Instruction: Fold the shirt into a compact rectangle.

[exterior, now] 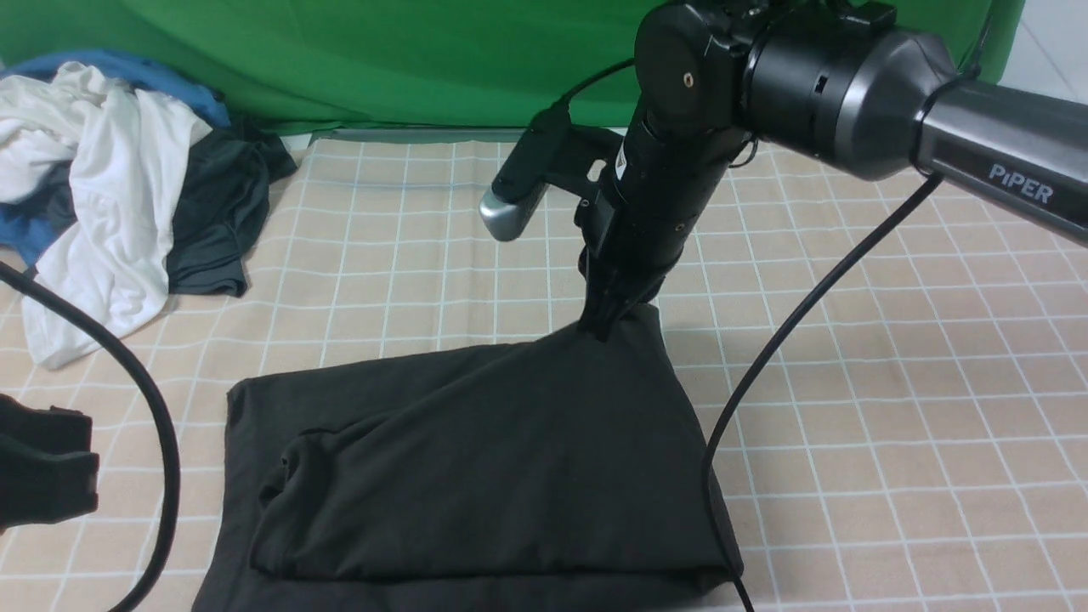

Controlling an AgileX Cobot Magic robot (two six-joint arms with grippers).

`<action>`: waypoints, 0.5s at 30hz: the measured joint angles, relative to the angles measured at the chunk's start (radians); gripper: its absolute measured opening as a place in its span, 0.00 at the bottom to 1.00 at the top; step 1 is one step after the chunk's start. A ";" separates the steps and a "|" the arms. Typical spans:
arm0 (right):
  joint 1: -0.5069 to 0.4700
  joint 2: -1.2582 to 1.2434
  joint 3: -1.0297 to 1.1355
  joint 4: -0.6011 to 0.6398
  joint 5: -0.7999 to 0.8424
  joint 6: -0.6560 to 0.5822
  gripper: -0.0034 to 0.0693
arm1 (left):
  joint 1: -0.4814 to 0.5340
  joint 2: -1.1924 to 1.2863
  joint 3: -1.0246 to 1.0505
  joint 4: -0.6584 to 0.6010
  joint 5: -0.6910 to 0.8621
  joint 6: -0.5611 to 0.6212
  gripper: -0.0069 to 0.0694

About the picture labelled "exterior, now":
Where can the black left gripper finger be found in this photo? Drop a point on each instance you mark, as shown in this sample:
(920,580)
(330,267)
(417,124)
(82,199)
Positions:
(49,472)

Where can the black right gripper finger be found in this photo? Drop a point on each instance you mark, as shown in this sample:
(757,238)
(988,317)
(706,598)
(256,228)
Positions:
(610,296)

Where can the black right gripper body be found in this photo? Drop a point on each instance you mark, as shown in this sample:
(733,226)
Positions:
(647,202)

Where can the dark gray long-sleeve top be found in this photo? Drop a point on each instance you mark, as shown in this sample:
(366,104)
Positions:
(560,474)

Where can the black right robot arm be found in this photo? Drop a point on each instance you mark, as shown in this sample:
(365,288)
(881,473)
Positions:
(841,83)

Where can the blue crumpled garment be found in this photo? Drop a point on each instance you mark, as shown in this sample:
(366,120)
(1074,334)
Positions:
(144,81)

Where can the white crumpled shirt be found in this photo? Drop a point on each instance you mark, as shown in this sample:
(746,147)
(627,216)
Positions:
(128,154)

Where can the dark teal crumpled garment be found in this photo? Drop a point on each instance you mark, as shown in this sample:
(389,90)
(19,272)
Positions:
(220,214)

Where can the green backdrop cloth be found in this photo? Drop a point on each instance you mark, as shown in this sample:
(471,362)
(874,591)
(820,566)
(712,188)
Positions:
(305,65)

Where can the beige checkered tablecloth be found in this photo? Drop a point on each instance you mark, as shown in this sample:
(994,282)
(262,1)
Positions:
(918,444)

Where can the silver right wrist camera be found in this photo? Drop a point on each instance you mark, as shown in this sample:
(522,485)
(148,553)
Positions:
(552,151)

